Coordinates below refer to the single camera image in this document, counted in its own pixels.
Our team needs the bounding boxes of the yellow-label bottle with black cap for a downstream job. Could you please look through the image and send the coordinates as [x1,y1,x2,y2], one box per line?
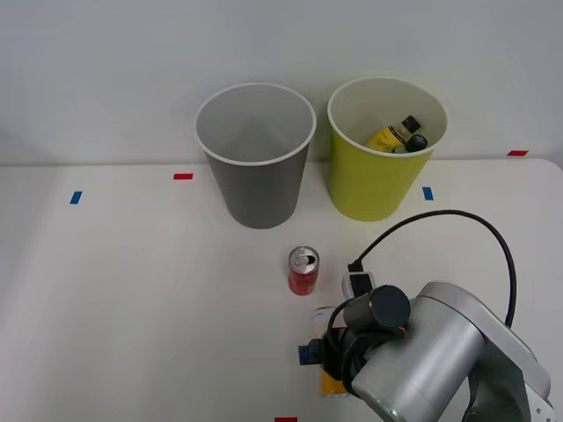
[365,114,421,153]

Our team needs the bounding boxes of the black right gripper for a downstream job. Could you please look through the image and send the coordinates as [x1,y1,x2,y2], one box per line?
[297,325,358,384]

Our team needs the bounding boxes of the grey plastic waste bin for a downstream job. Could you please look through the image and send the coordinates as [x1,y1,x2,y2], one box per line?
[194,82,318,230]

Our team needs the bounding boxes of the dark green plastic bottle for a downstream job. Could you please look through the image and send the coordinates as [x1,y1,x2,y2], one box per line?
[391,134,429,155]

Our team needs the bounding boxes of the red drink can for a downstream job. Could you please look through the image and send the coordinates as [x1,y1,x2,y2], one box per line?
[288,245,321,297]

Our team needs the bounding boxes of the yellow-green plastic waste bin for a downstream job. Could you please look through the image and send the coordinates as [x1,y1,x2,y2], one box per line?
[326,76,449,222]

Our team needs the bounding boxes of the orange and white drink can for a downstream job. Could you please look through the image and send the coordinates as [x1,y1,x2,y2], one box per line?
[311,306,354,399]

